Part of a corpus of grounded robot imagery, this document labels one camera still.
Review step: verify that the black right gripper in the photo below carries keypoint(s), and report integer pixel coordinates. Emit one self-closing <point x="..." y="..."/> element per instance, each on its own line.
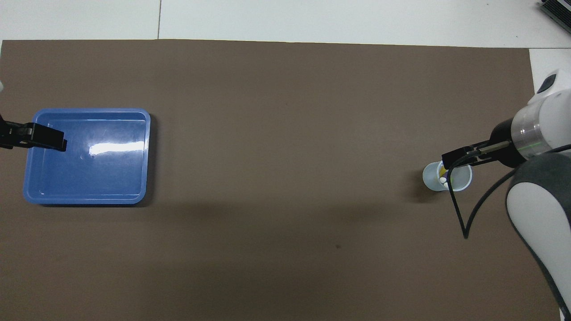
<point x="506" y="142"/>

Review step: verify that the brown table mat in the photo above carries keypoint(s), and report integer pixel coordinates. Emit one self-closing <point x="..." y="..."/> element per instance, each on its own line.
<point x="267" y="98"/>

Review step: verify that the yellow pen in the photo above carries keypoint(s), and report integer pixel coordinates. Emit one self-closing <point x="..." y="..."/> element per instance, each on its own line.
<point x="441" y="171"/>

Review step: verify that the translucent plastic cup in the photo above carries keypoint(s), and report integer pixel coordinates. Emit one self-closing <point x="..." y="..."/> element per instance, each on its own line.
<point x="430" y="178"/>

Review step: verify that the blue plastic tray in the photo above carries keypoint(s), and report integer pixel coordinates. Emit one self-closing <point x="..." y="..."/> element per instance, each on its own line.
<point x="98" y="178"/>

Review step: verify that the grey striped device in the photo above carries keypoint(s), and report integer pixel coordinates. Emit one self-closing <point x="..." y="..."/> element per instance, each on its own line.
<point x="560" y="11"/>

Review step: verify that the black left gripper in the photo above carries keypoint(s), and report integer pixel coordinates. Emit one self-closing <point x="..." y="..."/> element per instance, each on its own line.
<point x="3" y="133"/>

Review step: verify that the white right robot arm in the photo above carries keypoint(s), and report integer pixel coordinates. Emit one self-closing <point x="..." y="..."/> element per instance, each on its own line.
<point x="544" y="125"/>

